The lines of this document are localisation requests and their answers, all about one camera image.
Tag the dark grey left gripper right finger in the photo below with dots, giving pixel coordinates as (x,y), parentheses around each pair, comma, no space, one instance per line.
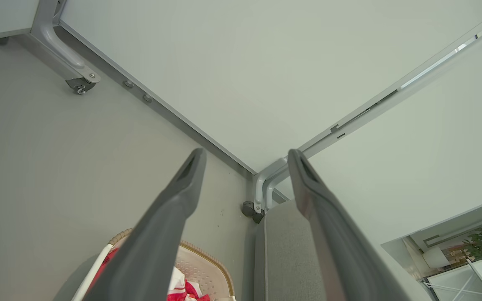
(333,242)

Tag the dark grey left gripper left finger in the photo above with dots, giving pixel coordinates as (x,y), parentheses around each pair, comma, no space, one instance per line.
(161,234)

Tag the red white striped jersey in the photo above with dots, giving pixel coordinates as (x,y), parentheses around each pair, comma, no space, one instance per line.
(188,290)

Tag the grey curved partition leg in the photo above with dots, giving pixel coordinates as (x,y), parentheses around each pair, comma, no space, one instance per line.
(269,190)
(258,188)

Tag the black caster wheel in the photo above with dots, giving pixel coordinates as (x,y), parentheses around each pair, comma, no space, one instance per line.
(80,85)
(249,209)

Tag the small round grey panel foot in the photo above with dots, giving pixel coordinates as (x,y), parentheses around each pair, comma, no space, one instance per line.
(128,84)
(147,98)

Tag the white table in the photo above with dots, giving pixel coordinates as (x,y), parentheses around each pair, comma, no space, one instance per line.
(475,280)

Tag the long grey partition leg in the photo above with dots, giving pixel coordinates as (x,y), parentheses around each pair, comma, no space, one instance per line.
(57,46)

